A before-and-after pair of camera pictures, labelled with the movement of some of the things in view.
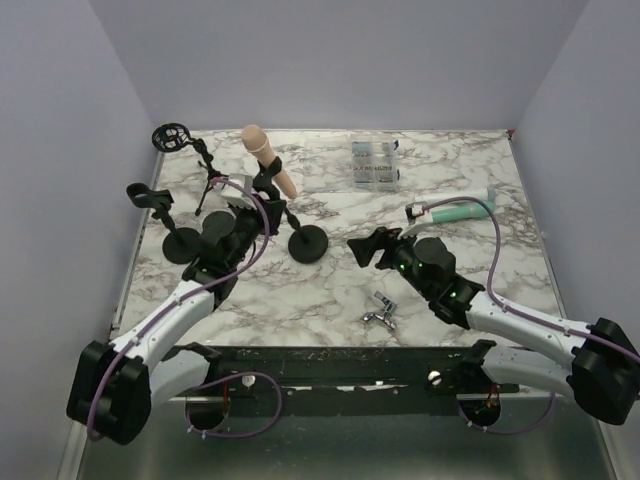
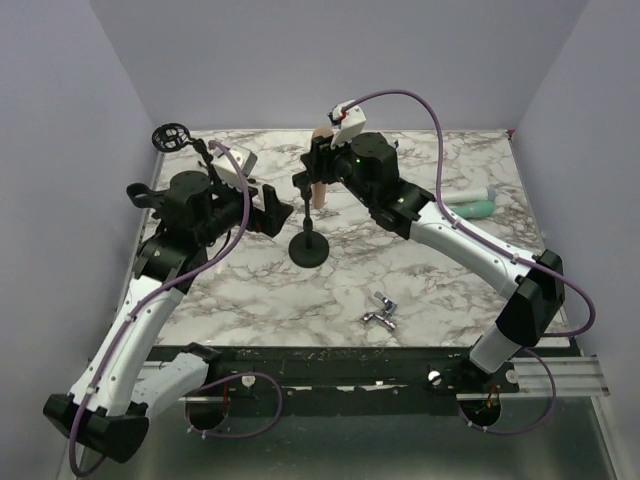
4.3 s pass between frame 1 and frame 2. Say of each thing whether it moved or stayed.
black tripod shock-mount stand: stayed
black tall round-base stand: moved
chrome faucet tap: stayed
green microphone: stayed
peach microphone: moved
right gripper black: moved
